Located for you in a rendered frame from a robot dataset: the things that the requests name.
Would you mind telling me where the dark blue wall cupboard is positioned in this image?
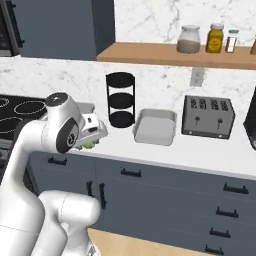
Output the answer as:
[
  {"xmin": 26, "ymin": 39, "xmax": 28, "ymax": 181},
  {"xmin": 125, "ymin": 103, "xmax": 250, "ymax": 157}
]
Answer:
[{"xmin": 12, "ymin": 0, "xmax": 116, "ymax": 62}]

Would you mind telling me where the yellow jar with white lid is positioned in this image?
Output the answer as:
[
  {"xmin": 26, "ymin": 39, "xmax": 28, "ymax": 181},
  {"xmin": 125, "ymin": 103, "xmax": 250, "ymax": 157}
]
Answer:
[{"xmin": 205, "ymin": 22, "xmax": 225, "ymax": 54}]

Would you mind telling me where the black hob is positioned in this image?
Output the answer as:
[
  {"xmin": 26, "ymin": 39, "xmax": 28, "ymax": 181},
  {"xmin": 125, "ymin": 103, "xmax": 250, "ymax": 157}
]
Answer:
[{"xmin": 0, "ymin": 94, "xmax": 50, "ymax": 142}]

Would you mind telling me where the silver four-slot toaster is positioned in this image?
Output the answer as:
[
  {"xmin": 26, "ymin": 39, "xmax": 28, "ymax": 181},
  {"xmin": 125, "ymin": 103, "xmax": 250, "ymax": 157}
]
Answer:
[{"xmin": 180, "ymin": 94, "xmax": 237, "ymax": 140}]

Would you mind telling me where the dark blue cupboard door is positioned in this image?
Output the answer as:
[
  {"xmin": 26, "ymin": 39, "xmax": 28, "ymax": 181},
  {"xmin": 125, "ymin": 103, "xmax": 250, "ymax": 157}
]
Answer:
[
  {"xmin": 30, "ymin": 171, "xmax": 98, "ymax": 201},
  {"xmin": 94, "ymin": 181, "xmax": 183, "ymax": 243}
]

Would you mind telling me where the black three-tier wire stand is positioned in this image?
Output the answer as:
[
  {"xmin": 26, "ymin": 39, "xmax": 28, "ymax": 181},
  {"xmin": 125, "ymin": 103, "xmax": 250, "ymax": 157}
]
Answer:
[{"xmin": 105, "ymin": 71, "xmax": 137, "ymax": 129}]

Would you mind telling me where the dark blue drawer front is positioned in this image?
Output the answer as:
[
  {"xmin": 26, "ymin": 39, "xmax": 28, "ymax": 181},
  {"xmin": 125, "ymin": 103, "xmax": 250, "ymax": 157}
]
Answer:
[
  {"xmin": 27, "ymin": 150, "xmax": 97, "ymax": 184},
  {"xmin": 179, "ymin": 194, "xmax": 256, "ymax": 231},
  {"xmin": 176, "ymin": 236, "xmax": 256, "ymax": 256},
  {"xmin": 181, "ymin": 171, "xmax": 256, "ymax": 209},
  {"xmin": 178, "ymin": 216, "xmax": 256, "ymax": 249},
  {"xmin": 94, "ymin": 157, "xmax": 188, "ymax": 198}
]

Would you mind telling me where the black cupboard door handle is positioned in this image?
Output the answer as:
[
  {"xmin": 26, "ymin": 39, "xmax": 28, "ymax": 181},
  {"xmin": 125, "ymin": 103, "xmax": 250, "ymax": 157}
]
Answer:
[
  {"xmin": 98, "ymin": 182, "xmax": 108, "ymax": 211},
  {"xmin": 86, "ymin": 180, "xmax": 95, "ymax": 198}
]

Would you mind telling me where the wooden wall shelf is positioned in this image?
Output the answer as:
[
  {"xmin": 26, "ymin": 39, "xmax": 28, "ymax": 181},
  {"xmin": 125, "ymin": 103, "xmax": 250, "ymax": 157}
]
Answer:
[{"xmin": 96, "ymin": 41, "xmax": 256, "ymax": 71}]

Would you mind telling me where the black microwave oven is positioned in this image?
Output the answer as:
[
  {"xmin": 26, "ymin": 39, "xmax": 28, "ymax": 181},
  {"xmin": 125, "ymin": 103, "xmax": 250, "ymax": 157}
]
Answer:
[{"xmin": 0, "ymin": 0, "xmax": 26, "ymax": 58}]

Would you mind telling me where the grey wall outlet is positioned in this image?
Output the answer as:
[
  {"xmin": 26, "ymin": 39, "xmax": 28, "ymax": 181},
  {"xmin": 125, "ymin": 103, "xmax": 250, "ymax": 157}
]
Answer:
[{"xmin": 189, "ymin": 67, "xmax": 207, "ymax": 88}]

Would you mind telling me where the green-husked corn cob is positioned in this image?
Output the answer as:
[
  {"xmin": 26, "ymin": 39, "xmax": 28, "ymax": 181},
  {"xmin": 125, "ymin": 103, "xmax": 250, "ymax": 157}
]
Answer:
[{"xmin": 81, "ymin": 141, "xmax": 98, "ymax": 150}]

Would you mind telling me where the glass jar with brown contents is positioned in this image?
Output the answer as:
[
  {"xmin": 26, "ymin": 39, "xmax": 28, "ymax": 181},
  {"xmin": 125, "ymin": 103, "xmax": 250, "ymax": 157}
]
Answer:
[{"xmin": 176, "ymin": 24, "xmax": 202, "ymax": 55}]

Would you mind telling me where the black drawer handle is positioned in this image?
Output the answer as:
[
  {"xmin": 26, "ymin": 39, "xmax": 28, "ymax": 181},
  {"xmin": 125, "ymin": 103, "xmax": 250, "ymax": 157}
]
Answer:
[
  {"xmin": 215, "ymin": 206, "xmax": 240, "ymax": 219},
  {"xmin": 209, "ymin": 226, "xmax": 232, "ymax": 239},
  {"xmin": 120, "ymin": 167, "xmax": 142, "ymax": 178},
  {"xmin": 204, "ymin": 243, "xmax": 225, "ymax": 256},
  {"xmin": 222, "ymin": 181, "xmax": 250, "ymax": 195},
  {"xmin": 47, "ymin": 156, "xmax": 68, "ymax": 166}
]

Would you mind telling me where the grey tupperware container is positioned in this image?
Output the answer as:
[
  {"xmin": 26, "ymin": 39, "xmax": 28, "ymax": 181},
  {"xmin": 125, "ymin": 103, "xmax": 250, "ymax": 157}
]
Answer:
[
  {"xmin": 76, "ymin": 102, "xmax": 97, "ymax": 116},
  {"xmin": 132, "ymin": 108, "xmax": 178, "ymax": 147}
]

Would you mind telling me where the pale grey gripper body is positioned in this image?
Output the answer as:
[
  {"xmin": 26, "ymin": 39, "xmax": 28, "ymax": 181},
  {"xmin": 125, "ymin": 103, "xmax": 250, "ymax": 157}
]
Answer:
[{"xmin": 75, "ymin": 121, "xmax": 109, "ymax": 148}]

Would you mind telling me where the small glass spice jar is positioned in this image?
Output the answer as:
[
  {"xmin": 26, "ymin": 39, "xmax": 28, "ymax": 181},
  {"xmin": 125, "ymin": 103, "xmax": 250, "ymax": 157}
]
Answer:
[{"xmin": 224, "ymin": 28, "xmax": 241, "ymax": 54}]

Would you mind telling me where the black countertop appliance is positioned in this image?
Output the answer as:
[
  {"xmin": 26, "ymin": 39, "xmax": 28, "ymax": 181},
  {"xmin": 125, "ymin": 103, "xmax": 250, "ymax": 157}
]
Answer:
[{"xmin": 242, "ymin": 86, "xmax": 256, "ymax": 151}]

